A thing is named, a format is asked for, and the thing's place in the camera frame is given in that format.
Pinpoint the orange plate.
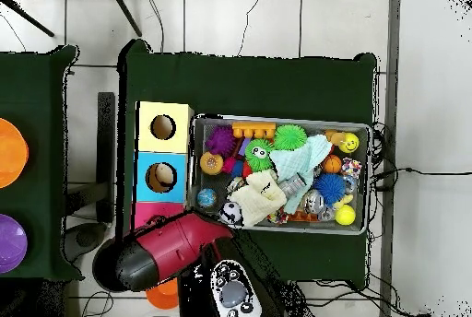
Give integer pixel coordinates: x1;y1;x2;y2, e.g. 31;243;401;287
0;117;30;190

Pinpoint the green fuzzy ball with eyes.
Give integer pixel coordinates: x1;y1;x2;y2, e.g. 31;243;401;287
243;138;276;172

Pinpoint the grey plastic toy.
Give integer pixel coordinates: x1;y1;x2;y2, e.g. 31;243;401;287
277;172;308;197

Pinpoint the black and white soccer ball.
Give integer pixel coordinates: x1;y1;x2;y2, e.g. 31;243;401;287
218;201;244;227

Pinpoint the cream muslin cloth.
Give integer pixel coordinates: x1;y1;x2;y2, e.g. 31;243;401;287
227;169;288;228

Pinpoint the mint green muslin cloth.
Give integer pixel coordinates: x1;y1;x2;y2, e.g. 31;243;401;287
268;134;333;215

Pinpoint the silver mesh bin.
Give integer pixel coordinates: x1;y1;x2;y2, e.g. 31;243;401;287
185;112;373;236

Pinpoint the black power cable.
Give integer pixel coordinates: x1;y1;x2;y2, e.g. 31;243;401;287
372;166;472;180

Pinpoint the purple plate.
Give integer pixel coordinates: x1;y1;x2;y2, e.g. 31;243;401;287
0;213;29;275

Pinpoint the blue globe ball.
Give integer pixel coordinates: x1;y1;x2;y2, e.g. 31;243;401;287
195;187;218;209

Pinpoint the wooden box with three holes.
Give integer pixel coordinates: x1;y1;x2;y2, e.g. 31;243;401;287
130;100;195;231

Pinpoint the beige ball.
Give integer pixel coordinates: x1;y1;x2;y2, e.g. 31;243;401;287
147;163;177;192

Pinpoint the purple spiky ball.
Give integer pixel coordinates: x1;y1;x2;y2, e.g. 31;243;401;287
204;124;237;158

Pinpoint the grey plastic base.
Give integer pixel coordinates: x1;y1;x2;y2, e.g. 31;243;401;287
64;221;108;264

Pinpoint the orange cup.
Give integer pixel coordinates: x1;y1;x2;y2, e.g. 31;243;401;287
145;277;181;311

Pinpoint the green puffer ball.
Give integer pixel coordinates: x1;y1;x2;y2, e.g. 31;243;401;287
273;123;308;151

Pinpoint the black metal bar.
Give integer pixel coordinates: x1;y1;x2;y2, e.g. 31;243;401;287
96;91;116;222

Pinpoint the dark green tablecloth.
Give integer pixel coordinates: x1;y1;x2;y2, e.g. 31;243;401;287
115;38;379;288
0;44;84;281

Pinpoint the orange building block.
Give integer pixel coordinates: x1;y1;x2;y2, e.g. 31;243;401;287
230;121;277;139

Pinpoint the blue puffer ball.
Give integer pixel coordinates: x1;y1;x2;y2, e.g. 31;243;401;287
313;172;347;198

